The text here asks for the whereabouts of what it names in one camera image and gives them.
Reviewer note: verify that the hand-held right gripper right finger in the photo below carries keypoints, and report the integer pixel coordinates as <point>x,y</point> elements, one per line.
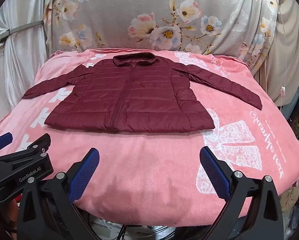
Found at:
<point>214,175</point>

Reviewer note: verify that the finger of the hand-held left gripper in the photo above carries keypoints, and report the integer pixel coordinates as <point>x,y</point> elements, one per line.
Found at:
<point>35,143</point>
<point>3,140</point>

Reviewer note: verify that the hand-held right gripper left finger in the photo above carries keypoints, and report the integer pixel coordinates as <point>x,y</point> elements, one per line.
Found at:
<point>85,172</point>

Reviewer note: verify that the maroon puffer jacket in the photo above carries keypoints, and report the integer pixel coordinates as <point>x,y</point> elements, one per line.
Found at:
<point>144,97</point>

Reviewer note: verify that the pink printed blanket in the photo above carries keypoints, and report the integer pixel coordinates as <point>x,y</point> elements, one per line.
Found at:
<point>152,167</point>

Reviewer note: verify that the white satin curtain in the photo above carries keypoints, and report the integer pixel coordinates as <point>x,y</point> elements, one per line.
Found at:
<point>22,60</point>

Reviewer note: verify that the grey curtain tieback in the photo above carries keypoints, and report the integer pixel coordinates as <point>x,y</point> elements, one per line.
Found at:
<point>24,28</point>

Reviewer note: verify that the grey floral sheet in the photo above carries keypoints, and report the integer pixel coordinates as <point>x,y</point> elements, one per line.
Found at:
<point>214,5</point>

